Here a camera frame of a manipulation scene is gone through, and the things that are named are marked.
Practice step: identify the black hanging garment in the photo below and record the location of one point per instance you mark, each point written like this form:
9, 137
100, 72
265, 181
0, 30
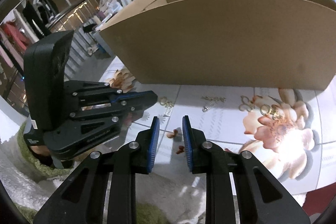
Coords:
34, 16

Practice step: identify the brown cardboard box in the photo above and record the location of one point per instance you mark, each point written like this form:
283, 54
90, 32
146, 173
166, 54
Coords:
210, 43

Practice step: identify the red hanging garments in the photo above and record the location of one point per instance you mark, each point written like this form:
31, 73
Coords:
13, 40

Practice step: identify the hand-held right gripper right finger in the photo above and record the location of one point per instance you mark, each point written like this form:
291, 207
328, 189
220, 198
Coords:
187, 145

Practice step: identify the gold bar earring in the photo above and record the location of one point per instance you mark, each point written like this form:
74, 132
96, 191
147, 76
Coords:
211, 103

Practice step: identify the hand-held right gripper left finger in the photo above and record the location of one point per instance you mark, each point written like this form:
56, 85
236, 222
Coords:
155, 145

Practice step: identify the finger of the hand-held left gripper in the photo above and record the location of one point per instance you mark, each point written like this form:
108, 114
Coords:
136, 98
65, 145

